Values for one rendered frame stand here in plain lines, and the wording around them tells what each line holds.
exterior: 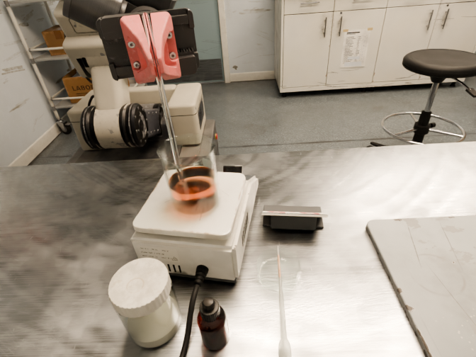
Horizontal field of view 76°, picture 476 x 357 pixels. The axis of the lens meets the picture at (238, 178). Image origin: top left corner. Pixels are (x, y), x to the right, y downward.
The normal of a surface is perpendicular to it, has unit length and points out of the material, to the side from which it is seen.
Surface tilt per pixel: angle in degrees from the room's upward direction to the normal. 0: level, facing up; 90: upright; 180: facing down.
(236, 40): 90
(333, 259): 0
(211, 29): 90
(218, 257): 90
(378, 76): 90
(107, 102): 64
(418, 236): 0
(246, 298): 0
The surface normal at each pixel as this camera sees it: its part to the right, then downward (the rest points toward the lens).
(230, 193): -0.07, -0.80
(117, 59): 0.28, 0.56
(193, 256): -0.18, 0.59
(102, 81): -0.03, 0.18
